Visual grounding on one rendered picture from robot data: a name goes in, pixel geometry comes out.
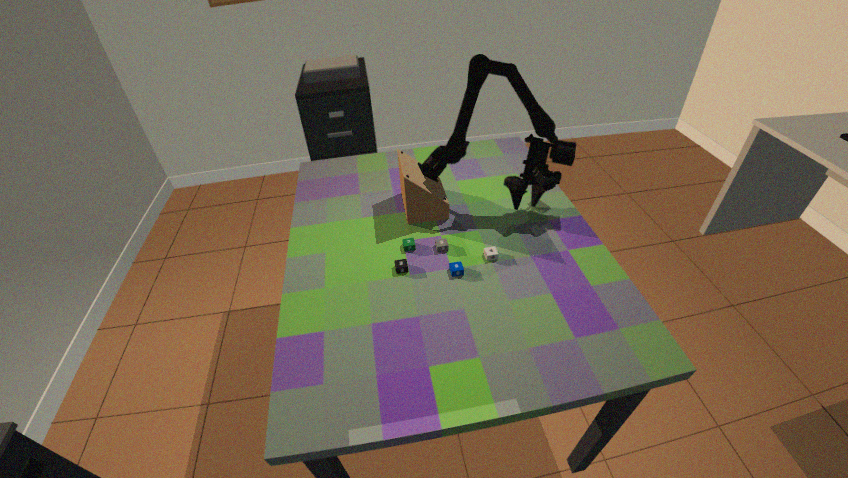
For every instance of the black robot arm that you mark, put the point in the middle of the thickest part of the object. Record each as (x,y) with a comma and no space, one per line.
(561,152)

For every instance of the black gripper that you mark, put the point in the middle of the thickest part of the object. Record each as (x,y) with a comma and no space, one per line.
(518,186)

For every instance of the blue block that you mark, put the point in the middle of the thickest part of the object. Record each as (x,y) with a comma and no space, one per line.
(456,268)

